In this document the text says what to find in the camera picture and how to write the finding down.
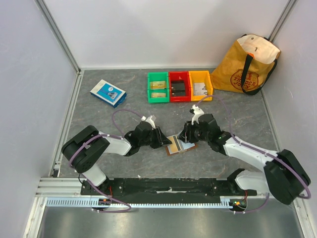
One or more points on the yellow plastic bin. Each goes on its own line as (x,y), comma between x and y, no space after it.
(200,76)

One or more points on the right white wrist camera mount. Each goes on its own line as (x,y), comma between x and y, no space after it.
(196,112)

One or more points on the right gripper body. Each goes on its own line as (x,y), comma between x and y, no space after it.
(187,132)

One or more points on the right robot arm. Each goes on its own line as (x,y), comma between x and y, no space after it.
(280,174)

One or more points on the aluminium frame rail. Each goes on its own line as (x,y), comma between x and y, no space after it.
(59,187)

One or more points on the gold card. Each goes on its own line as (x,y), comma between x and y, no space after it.
(158,95)
(156,85)

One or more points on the gold card upper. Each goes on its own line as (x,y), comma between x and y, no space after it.
(156,85)

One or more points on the silver card in yellow bin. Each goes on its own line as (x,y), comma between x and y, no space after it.
(200,89)

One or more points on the green plastic bin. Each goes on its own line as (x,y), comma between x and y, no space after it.
(158,76)

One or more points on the slotted cable duct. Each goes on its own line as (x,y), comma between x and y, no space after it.
(98,202)

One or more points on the gold card lower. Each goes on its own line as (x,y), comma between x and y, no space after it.
(158,95)

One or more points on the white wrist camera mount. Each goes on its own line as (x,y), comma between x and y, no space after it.
(151,120)
(196,112)

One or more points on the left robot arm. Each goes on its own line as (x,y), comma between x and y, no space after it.
(85,148)

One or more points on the brown leather card holder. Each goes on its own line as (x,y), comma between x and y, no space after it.
(178,146)

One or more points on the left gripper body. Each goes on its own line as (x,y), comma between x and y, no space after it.
(154,141)

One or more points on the yellow Trader Joe's tote bag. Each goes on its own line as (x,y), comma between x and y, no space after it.
(247,65)

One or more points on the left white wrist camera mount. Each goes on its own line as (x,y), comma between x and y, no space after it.
(151,120)

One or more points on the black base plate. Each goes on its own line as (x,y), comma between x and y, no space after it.
(172,190)

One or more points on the red plastic bin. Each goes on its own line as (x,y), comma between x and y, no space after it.
(180,75)

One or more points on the blue and white box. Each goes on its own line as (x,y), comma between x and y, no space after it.
(109,93)

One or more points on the black cards in red bin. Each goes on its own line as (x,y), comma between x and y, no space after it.
(178,88)

